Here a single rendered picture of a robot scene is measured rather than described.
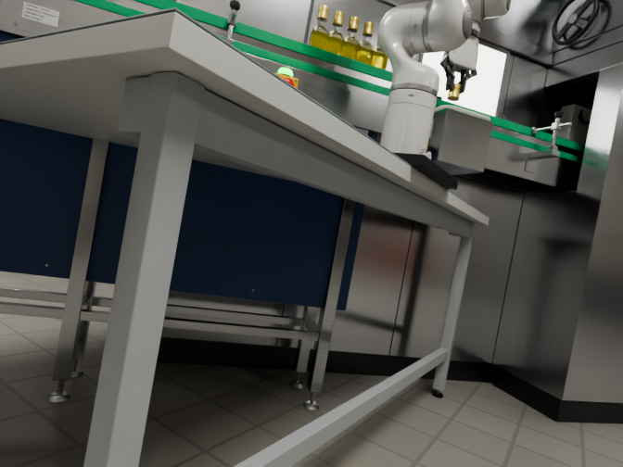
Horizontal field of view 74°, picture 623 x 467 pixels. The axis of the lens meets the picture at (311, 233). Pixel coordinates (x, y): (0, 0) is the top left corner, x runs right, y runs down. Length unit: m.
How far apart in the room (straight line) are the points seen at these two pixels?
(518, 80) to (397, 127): 1.20
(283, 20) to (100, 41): 1.28
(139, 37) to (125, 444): 0.40
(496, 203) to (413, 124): 1.07
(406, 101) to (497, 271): 1.21
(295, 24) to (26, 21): 0.86
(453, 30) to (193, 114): 0.80
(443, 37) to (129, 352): 0.97
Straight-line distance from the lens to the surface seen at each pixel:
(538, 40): 2.33
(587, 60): 2.20
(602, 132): 2.01
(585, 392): 2.05
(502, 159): 1.81
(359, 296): 1.74
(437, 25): 1.15
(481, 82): 2.04
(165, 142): 0.44
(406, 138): 1.06
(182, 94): 0.46
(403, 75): 1.12
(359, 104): 1.40
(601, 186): 1.94
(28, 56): 0.63
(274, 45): 1.38
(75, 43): 0.54
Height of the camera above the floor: 0.59
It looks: 1 degrees down
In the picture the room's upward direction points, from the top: 10 degrees clockwise
